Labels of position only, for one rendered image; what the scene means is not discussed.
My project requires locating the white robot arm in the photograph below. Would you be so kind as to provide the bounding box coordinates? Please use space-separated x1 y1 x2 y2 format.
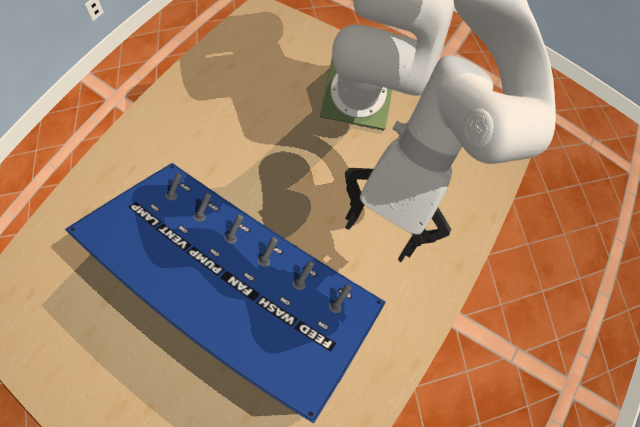
331 0 556 172

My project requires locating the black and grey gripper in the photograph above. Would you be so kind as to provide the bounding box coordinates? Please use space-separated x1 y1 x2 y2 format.
345 138 452 262

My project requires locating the blue switch panel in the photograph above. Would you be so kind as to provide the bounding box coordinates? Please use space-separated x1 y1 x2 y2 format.
65 163 386 423

